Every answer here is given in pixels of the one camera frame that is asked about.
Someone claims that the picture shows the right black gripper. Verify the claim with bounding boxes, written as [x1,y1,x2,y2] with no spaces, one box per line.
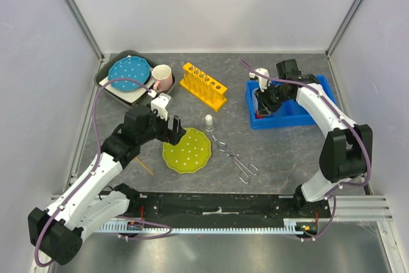
[254,82,291,116]

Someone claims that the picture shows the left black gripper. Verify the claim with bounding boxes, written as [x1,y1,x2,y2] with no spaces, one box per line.
[137,107,186,146]

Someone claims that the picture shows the white wash bottle red cap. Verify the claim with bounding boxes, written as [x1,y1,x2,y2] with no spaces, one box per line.
[252,89,265,119]

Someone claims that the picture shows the yellow test tube rack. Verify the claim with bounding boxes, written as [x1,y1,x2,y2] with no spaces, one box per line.
[179,63,228,112]

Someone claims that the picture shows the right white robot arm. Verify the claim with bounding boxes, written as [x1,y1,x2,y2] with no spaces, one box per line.
[249,59,373,218]

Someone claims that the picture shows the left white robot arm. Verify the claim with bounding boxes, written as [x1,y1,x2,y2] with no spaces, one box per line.
[27,104,186,267]

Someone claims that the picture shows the green dotted plate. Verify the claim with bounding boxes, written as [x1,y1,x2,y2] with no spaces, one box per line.
[162,128,212,174]

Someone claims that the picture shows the blue plastic bin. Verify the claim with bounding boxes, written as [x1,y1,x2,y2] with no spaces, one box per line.
[245,75,336,130]

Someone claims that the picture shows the glass flask white stopper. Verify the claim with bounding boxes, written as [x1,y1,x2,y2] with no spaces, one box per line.
[202,114,219,133]

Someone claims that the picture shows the white square plate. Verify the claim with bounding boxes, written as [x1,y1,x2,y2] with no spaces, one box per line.
[98,77,155,104]

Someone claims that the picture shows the pink mug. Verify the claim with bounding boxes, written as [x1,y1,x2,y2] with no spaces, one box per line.
[151,65,173,92]

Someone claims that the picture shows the metal crucible tongs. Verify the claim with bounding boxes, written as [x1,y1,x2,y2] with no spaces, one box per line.
[212,135,259,184]

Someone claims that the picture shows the blue dotted plate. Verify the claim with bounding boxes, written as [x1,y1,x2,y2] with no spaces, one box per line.
[107,56,151,92]

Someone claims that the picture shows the grey plastic tray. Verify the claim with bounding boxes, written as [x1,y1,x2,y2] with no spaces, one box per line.
[94,50,158,106]

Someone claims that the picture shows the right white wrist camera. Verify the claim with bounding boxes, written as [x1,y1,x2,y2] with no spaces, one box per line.
[249,68,270,92]

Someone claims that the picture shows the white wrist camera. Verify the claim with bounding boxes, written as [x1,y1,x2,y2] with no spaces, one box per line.
[150,93,171,120]
[249,68,270,92]

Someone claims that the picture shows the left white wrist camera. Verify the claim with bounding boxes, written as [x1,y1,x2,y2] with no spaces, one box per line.
[150,93,171,120]

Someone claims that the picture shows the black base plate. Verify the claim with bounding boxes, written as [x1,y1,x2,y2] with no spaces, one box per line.
[124,192,330,226]

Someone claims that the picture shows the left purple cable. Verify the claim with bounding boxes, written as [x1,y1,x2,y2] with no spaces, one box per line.
[33,77,173,268]

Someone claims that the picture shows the purple cable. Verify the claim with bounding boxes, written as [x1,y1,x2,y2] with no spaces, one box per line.
[33,77,173,268]
[240,58,373,242]

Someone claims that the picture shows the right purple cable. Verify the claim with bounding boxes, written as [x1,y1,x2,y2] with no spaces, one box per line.
[240,58,373,242]

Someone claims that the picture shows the slotted cable duct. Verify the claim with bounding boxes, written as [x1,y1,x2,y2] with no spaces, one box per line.
[96,219,306,236]

